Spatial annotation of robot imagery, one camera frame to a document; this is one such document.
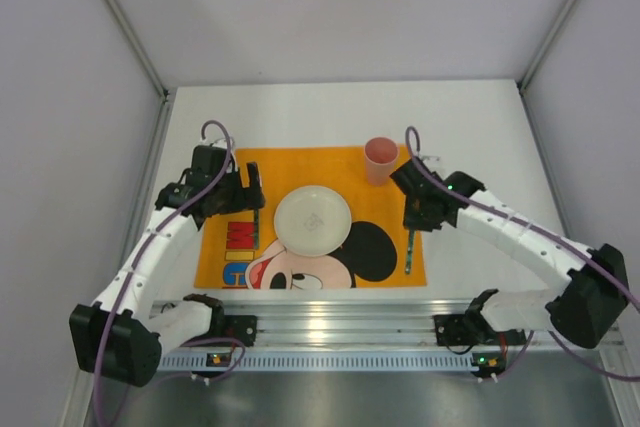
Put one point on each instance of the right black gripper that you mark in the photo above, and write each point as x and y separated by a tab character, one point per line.
415	220

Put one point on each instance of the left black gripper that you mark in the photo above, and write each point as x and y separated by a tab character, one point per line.
245	192

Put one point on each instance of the silver fork teal handle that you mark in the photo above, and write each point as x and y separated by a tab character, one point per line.
256	229

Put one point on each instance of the cream round plate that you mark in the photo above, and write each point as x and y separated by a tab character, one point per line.
312	221

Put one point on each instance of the pink plastic cup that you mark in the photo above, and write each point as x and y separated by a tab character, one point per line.
381	155

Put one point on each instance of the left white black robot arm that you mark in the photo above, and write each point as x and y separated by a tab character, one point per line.
116	336

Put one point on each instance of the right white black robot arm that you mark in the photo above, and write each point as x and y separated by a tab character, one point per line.
585	287

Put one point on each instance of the aluminium mounting rail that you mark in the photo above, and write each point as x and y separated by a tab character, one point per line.
342	324

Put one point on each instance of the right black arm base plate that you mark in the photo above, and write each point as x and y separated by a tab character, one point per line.
462	330

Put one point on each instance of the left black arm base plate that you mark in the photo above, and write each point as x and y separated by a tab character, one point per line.
242	328

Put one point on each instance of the right aluminium frame post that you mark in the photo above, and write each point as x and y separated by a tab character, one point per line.
552	34

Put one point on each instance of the aluminium frame post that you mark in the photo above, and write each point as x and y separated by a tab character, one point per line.
552	34
158	127

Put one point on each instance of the slotted grey cable duct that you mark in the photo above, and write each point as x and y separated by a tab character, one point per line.
308	361

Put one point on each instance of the left aluminium frame post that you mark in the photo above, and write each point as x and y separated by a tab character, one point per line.
158	127

